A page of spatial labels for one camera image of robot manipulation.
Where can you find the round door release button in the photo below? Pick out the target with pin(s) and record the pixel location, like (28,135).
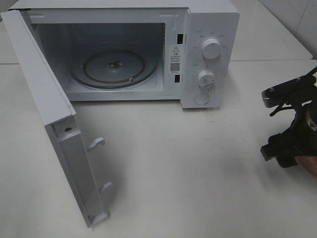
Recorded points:
(201,99)

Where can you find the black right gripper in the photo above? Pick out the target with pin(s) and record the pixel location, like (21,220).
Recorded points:
(300,139)

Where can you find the white microwave oven body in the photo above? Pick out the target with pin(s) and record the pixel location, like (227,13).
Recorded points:
(177,26)

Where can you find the white upper power knob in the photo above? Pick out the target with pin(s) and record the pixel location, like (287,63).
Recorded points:
(211,47)

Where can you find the pink speckled plate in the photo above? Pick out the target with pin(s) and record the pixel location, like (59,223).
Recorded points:
(310,163)

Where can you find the white microwave door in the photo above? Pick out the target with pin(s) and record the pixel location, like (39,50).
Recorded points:
(58,116)

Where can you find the white timer knob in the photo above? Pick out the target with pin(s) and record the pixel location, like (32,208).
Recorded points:
(206,78)

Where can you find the glass microwave turntable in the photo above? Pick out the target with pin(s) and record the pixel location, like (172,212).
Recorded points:
(114,65)

